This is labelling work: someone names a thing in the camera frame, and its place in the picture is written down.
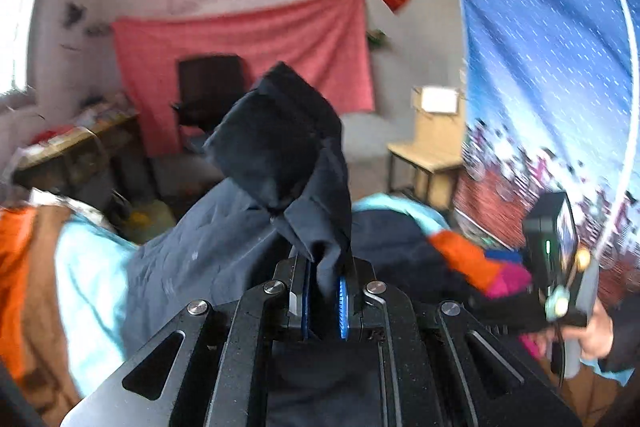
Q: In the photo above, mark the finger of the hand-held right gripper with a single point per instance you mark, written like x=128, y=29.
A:
x=510, y=312

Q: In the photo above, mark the blue printed hanging cloth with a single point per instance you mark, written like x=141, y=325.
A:
x=540, y=72

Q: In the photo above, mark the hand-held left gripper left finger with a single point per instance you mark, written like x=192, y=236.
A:
x=304, y=302

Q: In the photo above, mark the red wall cloth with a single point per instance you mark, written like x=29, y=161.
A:
x=300, y=42

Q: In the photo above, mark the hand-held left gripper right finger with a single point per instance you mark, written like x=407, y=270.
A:
x=343, y=307

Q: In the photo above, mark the black office chair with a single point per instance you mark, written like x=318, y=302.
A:
x=210, y=87

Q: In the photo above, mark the navy blue jacket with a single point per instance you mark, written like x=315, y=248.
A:
x=280, y=132

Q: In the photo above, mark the yellow green container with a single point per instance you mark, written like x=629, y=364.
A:
x=147, y=219

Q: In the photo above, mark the orange pink garment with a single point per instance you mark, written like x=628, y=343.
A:
x=470, y=257

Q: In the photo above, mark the green wall decoration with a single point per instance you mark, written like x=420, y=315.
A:
x=377, y=39

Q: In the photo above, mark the person's right forearm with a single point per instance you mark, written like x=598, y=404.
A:
x=622, y=337

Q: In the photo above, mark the cluttered wooden desk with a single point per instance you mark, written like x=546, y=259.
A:
x=75, y=152

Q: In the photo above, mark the orange brown blue striped blanket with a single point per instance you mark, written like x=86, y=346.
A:
x=85, y=287

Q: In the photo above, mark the wooden chair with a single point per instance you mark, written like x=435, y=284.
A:
x=430, y=147

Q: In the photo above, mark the person's right hand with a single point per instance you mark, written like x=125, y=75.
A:
x=597, y=332

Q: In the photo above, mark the white box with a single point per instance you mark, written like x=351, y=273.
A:
x=439, y=101

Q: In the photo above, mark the window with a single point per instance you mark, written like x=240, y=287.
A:
x=20, y=32

